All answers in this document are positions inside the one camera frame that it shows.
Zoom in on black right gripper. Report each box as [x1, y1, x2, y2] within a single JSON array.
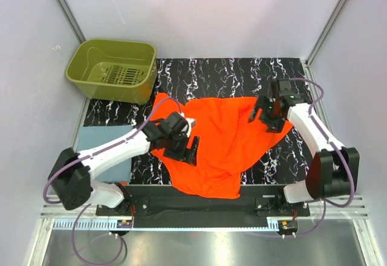
[[247, 95, 285, 134]]

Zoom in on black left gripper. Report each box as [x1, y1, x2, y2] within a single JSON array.
[[163, 132, 199, 166]]

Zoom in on orange t shirt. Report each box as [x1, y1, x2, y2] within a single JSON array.
[[152, 93, 293, 199]]

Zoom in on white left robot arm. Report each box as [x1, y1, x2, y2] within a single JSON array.
[[48, 112, 200, 215]]

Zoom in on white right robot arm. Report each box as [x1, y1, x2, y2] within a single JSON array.
[[249, 79, 360, 216]]

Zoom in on black marble pattern mat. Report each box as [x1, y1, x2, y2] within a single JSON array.
[[77, 57, 314, 184]]

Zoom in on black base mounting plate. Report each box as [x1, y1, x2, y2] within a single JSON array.
[[96, 184, 311, 229]]

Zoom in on folded grey-blue t shirt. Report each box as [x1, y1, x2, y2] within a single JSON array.
[[76, 125, 132, 183]]

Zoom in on olive green plastic basket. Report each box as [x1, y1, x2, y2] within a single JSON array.
[[65, 39, 157, 105]]

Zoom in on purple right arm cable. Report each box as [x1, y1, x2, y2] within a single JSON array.
[[279, 77, 356, 239]]

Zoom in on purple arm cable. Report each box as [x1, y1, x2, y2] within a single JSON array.
[[279, 77, 356, 239], [42, 96, 185, 264]]

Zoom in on aluminium front rail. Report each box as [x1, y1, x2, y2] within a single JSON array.
[[39, 196, 368, 219]]

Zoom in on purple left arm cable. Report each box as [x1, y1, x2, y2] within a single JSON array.
[[42, 96, 185, 264]]

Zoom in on right aluminium frame post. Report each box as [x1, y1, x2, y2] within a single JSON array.
[[305, 0, 350, 67]]

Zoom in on aluminium frame post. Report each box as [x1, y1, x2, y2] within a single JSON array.
[[56, 0, 86, 44], [305, 0, 350, 67]]

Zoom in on left aluminium frame post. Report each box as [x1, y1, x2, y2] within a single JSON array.
[[56, 0, 86, 44]]

